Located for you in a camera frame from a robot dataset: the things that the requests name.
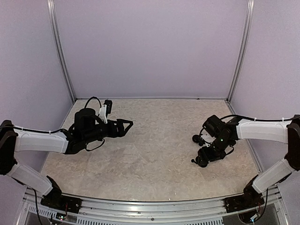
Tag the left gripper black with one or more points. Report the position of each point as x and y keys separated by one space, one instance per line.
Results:
x=120 y=132

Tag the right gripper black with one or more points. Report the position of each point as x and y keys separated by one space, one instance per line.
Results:
x=206 y=156

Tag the black earbud charging case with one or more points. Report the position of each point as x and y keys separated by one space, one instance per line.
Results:
x=197 y=139

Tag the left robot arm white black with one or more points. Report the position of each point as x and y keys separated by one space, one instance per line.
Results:
x=88 y=127

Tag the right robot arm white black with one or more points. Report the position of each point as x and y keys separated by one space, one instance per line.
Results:
x=226 y=134

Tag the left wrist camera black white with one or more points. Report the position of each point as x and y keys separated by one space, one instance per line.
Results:
x=105 y=110

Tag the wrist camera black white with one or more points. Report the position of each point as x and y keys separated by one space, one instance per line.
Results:
x=213 y=126
x=105 y=110

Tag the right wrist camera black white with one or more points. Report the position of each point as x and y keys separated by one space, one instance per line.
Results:
x=213 y=126

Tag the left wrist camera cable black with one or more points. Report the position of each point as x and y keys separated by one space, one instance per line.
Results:
x=94 y=103

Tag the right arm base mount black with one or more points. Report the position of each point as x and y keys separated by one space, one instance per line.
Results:
x=240 y=202

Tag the front aluminium rail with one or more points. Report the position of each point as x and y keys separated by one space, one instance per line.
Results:
x=95 y=211

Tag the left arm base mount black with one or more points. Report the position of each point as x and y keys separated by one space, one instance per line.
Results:
x=63 y=203

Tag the left aluminium frame post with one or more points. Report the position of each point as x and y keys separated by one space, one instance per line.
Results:
x=59 y=49

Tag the aluminium frame post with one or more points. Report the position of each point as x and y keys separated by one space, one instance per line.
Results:
x=59 y=49
x=242 y=50

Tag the right aluminium frame post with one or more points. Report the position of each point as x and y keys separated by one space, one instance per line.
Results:
x=242 y=50

